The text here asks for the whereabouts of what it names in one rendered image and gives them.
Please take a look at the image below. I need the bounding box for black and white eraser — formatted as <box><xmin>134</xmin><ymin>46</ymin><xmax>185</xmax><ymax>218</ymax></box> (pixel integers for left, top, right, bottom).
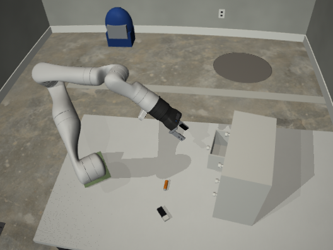
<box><xmin>157</xmin><ymin>206</ymin><xmax>170</xmax><ymax>222</ymax></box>

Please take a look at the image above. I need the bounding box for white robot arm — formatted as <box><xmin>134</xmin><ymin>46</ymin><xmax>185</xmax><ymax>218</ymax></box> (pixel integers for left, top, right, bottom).
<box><xmin>32</xmin><ymin>62</ymin><xmax>148</xmax><ymax>184</ymax></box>

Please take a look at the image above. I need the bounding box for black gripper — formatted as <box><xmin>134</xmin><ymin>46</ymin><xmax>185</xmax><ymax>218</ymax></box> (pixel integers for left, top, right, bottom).
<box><xmin>138</xmin><ymin>89</ymin><xmax>189</xmax><ymax>141</ymax></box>

